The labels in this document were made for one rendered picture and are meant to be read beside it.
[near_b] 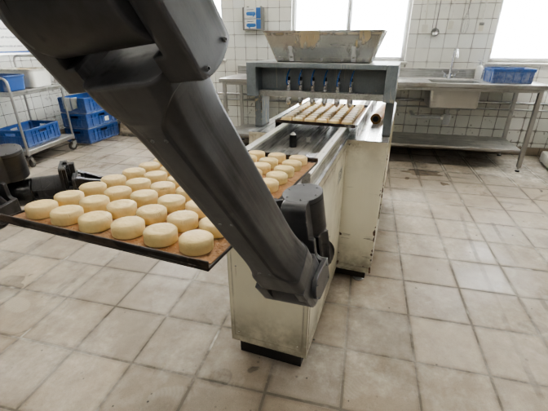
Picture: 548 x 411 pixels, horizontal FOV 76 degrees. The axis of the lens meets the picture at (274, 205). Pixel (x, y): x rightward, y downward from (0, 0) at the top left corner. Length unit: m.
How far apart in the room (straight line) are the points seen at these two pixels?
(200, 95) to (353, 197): 1.68
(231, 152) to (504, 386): 1.71
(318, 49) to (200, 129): 1.60
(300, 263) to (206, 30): 0.28
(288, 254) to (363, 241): 1.61
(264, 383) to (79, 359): 0.83
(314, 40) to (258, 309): 1.23
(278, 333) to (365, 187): 0.84
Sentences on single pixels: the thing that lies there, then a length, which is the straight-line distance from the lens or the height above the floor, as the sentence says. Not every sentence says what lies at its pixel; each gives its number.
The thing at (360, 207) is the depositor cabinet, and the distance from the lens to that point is 1.90.
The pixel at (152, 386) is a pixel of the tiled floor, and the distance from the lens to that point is 1.69.
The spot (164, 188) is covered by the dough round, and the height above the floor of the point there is 1.01.
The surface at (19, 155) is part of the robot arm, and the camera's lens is 0.84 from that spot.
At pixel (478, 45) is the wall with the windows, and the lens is 4.98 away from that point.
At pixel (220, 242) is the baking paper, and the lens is 0.55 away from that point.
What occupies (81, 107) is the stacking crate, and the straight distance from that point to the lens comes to 5.41.
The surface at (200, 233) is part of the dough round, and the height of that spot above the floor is 1.02.
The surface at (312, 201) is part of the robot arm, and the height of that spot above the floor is 1.08.
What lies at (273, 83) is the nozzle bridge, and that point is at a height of 1.08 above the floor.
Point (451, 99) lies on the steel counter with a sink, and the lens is 4.34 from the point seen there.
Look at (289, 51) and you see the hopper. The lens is 1.87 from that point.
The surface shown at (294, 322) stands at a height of 0.27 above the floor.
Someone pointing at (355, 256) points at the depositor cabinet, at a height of 0.18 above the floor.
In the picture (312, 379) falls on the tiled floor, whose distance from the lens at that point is 1.64.
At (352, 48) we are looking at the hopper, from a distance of 1.80.
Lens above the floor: 1.27
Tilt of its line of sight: 25 degrees down
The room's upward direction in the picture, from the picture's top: straight up
